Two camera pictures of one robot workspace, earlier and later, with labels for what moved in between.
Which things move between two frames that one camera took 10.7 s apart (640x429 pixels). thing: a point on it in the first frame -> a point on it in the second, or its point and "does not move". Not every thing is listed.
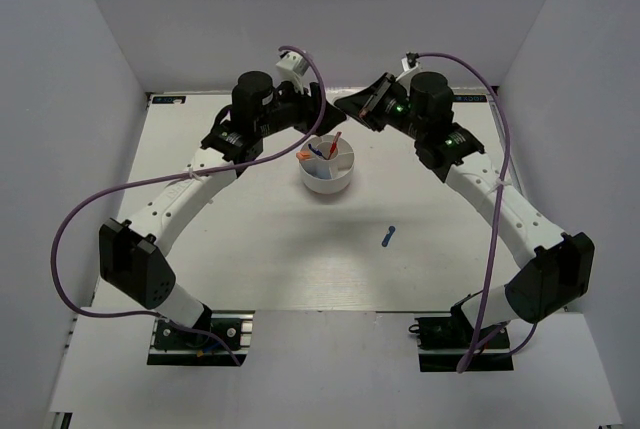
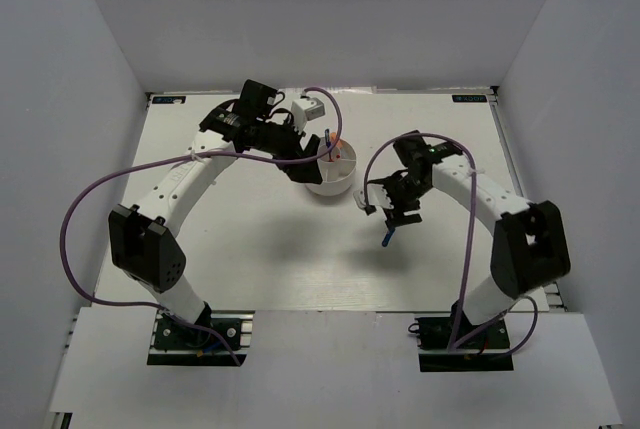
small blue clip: x=388 y=236 does not move
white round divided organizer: x=330 y=166 does not move
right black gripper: x=365 y=105 -> x=389 y=183
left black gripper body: x=292 y=109 -> x=280 y=142
